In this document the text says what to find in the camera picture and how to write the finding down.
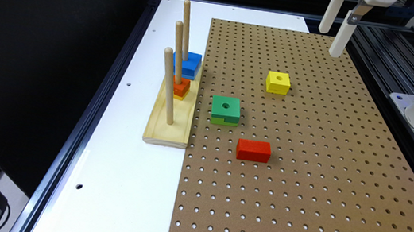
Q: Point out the front wooden peg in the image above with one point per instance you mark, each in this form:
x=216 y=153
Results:
x=168 y=56

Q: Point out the red rectangular block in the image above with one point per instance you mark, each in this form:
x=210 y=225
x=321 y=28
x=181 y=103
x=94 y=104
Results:
x=258 y=151

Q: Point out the brown pegboard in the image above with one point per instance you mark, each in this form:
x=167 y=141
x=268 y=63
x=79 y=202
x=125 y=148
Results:
x=334 y=164

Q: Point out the small yellow block underneath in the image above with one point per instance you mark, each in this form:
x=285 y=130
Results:
x=180 y=95

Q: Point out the blue block on peg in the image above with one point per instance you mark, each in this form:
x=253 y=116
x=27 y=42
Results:
x=191 y=66

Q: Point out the green block with hole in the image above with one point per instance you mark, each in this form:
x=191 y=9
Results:
x=226 y=108

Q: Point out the light green block underneath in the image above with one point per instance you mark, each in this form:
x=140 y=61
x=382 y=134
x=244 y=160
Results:
x=223 y=122

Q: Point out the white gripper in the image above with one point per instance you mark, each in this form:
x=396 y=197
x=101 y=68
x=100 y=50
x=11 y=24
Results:
x=349 y=24

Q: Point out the middle wooden peg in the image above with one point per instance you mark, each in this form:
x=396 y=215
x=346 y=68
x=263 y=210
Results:
x=178 y=49

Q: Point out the wooden peg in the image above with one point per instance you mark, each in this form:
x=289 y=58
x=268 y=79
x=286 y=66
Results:
x=178 y=49
x=168 y=56
x=186 y=33

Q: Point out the rear wooden peg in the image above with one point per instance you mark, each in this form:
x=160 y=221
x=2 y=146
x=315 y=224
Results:
x=186 y=33

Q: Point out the orange block on peg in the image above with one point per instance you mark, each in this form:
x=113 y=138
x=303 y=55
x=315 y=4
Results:
x=183 y=86

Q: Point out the yellow block with hole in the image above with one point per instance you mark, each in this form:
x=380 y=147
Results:
x=277 y=83

